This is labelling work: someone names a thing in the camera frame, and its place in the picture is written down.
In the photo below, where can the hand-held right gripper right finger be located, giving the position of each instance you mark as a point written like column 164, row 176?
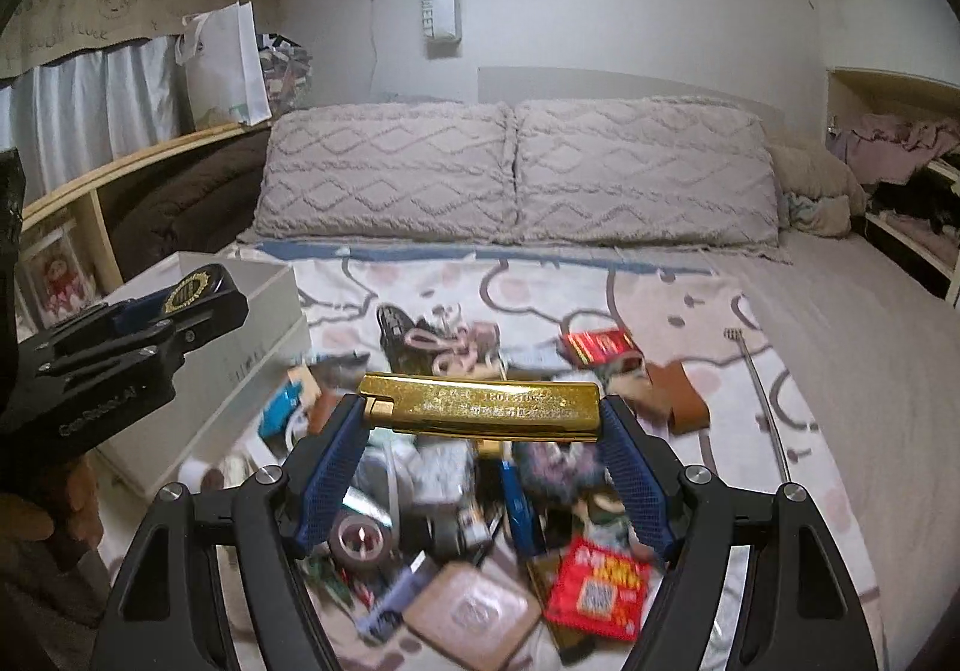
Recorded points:
column 637, row 483

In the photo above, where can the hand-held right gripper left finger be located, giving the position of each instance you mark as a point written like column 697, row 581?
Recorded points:
column 330, row 483

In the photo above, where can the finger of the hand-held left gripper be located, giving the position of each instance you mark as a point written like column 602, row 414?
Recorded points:
column 210, row 322
column 135, row 319

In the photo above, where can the white cardboard box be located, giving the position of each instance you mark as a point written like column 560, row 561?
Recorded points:
column 247, row 311

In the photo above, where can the brown tape roll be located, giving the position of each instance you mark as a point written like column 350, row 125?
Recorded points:
column 361, row 542

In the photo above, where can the gold metal case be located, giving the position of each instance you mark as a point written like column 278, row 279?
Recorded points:
column 480, row 405

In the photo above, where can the brown square case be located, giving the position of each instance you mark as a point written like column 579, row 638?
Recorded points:
column 472, row 615

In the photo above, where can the framed plush toy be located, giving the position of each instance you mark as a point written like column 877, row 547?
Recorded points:
column 64, row 281

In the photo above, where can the blue packet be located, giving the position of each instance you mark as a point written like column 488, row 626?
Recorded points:
column 285, row 409

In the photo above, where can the white storage box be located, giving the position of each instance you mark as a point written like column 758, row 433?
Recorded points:
column 225, row 409

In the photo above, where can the brown leather holder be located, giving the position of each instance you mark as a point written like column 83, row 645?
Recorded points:
column 679, row 401

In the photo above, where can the red snack packet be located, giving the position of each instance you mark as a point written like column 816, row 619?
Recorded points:
column 600, row 588

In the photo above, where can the blue pen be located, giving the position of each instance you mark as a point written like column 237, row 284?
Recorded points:
column 521, row 513

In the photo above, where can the white tape roll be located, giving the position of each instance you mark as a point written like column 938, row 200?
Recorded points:
column 199, row 476

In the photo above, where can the brown blanket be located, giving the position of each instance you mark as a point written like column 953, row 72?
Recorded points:
column 187, row 191

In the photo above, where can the wooden shelf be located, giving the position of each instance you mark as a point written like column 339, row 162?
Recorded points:
column 82, row 191

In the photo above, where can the small red packet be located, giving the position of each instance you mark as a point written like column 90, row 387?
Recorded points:
column 600, row 347

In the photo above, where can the thin metal rod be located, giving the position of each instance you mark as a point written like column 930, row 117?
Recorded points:
column 765, row 401

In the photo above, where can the black hair claw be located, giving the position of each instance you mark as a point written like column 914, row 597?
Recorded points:
column 397, row 337

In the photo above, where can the pink ribbon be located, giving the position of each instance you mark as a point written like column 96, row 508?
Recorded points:
column 446, row 349

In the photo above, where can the white curtain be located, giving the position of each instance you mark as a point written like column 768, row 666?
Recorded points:
column 97, row 109

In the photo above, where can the printed blanket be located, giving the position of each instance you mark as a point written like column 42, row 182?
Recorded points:
column 525, row 296

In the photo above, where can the beige textured pillow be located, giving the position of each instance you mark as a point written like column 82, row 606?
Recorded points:
column 382, row 169
column 645, row 176

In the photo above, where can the white paper bag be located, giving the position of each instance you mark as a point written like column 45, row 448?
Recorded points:
column 225, row 64

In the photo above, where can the patterned gift bag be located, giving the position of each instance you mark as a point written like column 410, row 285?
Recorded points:
column 289, row 75

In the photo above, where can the grey bed sheet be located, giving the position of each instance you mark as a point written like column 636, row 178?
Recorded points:
column 862, row 341

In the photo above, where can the bear print valance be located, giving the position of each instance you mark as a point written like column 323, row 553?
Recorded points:
column 112, row 11

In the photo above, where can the beige plush cushion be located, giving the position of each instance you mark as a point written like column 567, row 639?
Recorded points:
column 817, row 184

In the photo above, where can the pile of clothes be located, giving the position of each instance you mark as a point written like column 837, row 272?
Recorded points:
column 892, row 150

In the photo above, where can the white hanging wall bag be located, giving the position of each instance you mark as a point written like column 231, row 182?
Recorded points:
column 441, row 4

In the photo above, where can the white wall shelf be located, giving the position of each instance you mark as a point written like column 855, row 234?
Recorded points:
column 847, row 101

